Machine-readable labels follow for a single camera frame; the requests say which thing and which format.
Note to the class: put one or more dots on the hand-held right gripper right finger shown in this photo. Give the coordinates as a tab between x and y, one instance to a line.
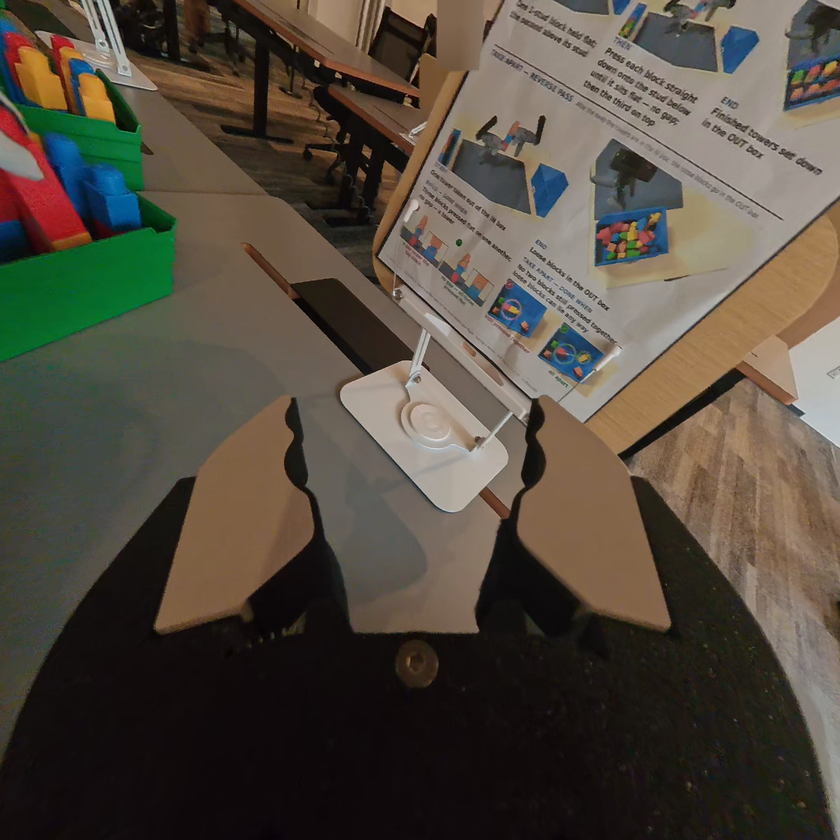
590	525

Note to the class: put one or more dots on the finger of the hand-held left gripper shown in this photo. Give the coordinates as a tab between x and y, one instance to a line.
16	141

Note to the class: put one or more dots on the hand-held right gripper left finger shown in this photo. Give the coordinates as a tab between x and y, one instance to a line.
243	518

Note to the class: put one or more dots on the green plastic bin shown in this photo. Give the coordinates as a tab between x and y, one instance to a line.
98	148
85	295

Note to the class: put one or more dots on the white document stand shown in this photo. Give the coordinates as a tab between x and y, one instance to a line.
124	75
426	426

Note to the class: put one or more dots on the wooden top desk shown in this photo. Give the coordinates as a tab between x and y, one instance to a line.
380	115
341	56

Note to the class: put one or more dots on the illustrated instruction sheet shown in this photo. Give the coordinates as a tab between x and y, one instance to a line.
623	164

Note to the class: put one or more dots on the black office chair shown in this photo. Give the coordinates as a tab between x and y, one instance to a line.
400	46

